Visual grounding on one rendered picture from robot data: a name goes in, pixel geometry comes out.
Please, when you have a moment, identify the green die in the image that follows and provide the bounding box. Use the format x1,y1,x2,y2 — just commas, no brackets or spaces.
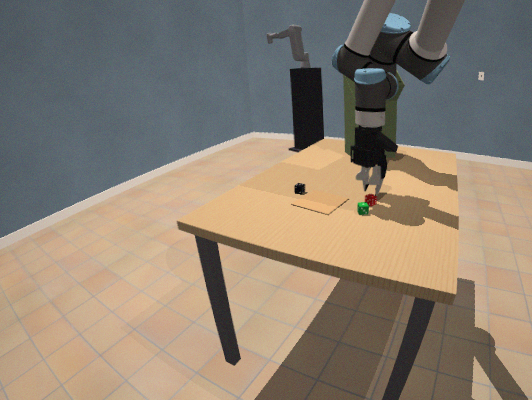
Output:
357,202,369,215

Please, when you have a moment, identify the light orange flat mat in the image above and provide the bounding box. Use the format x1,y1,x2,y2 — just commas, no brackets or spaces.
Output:
291,190,349,215

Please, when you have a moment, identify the red die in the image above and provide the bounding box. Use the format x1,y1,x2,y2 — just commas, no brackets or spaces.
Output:
365,193,377,206

